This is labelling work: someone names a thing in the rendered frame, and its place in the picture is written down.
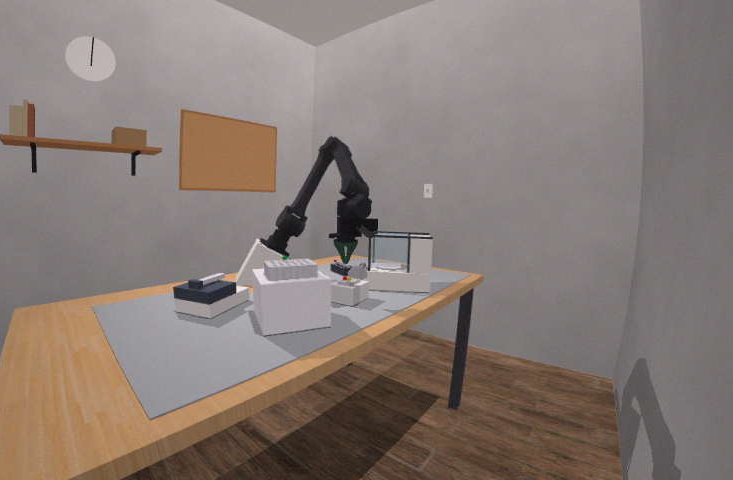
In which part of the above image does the grey bench mat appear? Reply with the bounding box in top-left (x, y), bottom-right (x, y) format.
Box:
top-left (92, 271), bottom-right (470, 420)

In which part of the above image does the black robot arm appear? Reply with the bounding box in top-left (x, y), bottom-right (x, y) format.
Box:
top-left (260, 136), bottom-right (378, 257)

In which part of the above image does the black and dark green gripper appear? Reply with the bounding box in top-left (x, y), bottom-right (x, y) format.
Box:
top-left (329, 216), bottom-right (362, 264)

